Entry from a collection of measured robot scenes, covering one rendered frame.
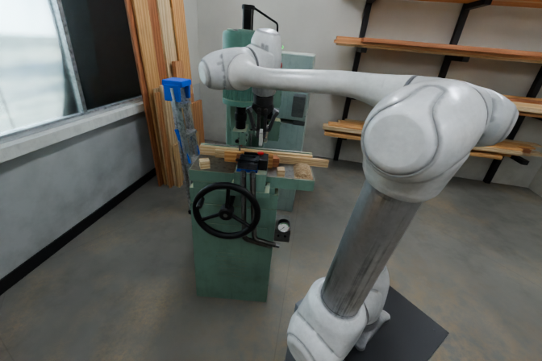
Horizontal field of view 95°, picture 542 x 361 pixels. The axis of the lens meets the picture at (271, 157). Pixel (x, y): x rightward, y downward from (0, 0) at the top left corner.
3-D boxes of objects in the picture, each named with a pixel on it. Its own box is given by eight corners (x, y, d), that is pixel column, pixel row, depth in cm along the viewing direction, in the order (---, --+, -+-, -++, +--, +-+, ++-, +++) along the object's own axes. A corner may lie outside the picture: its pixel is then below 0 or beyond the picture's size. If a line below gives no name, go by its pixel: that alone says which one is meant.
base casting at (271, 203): (189, 202, 125) (188, 187, 122) (216, 155, 178) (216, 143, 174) (277, 210, 125) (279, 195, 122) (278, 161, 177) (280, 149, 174)
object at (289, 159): (214, 157, 131) (214, 150, 130) (215, 155, 133) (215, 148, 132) (327, 168, 131) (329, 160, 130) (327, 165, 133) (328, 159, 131)
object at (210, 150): (199, 154, 133) (199, 145, 131) (200, 152, 135) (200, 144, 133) (310, 164, 133) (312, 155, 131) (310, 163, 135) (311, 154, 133)
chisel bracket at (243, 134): (231, 147, 124) (231, 130, 121) (235, 137, 137) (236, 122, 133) (246, 148, 124) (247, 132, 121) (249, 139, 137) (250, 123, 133)
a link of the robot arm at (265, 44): (265, 68, 93) (237, 76, 86) (268, 22, 83) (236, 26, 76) (285, 79, 87) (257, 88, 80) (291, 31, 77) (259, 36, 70)
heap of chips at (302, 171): (294, 178, 118) (295, 171, 116) (293, 164, 131) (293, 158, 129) (313, 180, 118) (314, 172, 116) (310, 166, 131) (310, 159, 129)
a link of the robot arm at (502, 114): (429, 67, 55) (405, 69, 46) (538, 87, 44) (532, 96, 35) (407, 122, 61) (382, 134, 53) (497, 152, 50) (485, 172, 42)
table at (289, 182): (181, 191, 111) (180, 179, 109) (201, 161, 139) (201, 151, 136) (316, 203, 111) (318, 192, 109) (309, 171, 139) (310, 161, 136)
